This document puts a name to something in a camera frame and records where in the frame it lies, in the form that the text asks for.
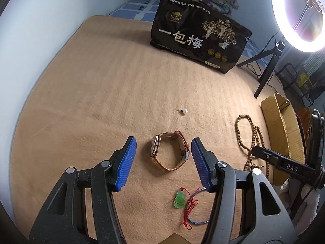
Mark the black tripod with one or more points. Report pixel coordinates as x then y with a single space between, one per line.
266 71

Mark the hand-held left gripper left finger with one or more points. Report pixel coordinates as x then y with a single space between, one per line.
124 162

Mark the black snack bag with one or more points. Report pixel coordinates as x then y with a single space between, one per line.
193 30

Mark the cardboard box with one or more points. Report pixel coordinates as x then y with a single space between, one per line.
287 127

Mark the tan slipper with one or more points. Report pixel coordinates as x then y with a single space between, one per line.
175 239

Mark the yellow crate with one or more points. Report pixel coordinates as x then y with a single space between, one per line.
306 80

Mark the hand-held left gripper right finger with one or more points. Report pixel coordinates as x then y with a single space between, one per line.
200 162

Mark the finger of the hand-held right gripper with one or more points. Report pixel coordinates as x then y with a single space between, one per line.
265 155

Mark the thin blue bangle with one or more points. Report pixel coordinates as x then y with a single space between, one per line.
196 223

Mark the black clothes rack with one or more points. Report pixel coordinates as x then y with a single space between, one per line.
287 75

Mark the pearl earring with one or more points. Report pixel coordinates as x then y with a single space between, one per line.
185 111

